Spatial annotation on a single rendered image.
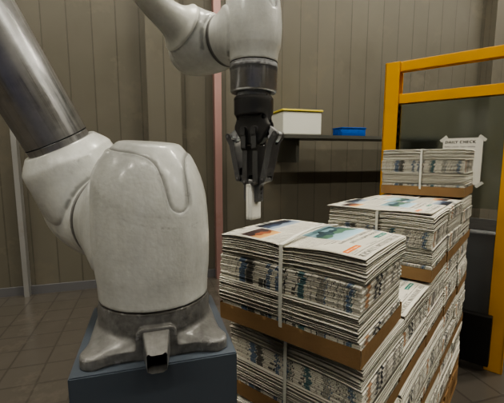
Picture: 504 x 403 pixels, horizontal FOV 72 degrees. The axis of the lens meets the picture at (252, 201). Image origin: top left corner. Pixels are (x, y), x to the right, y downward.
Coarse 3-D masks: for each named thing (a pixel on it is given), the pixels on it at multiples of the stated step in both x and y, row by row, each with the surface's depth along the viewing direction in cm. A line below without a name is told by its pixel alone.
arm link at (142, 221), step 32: (128, 160) 43; (160, 160) 44; (192, 160) 49; (96, 192) 43; (128, 192) 42; (160, 192) 42; (192, 192) 46; (96, 224) 43; (128, 224) 42; (160, 224) 42; (192, 224) 45; (96, 256) 44; (128, 256) 42; (160, 256) 43; (192, 256) 45; (128, 288) 43; (160, 288) 43; (192, 288) 46
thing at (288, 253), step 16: (304, 240) 81; (272, 256) 78; (288, 256) 76; (272, 272) 79; (288, 272) 76; (272, 288) 79; (288, 288) 77; (272, 304) 79; (288, 304) 76; (288, 320) 77
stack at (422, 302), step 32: (416, 288) 111; (448, 288) 146; (416, 320) 106; (448, 320) 155; (256, 352) 89; (288, 352) 82; (384, 352) 80; (448, 352) 159; (256, 384) 89; (288, 384) 83; (320, 384) 77; (352, 384) 72; (384, 384) 83; (416, 384) 109
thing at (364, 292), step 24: (312, 240) 81; (336, 240) 79; (360, 240) 79; (384, 240) 80; (312, 264) 72; (336, 264) 69; (360, 264) 66; (384, 264) 75; (312, 288) 72; (336, 288) 69; (360, 288) 66; (384, 288) 78; (312, 312) 73; (336, 312) 69; (360, 312) 66; (384, 312) 80; (336, 336) 70; (360, 336) 68
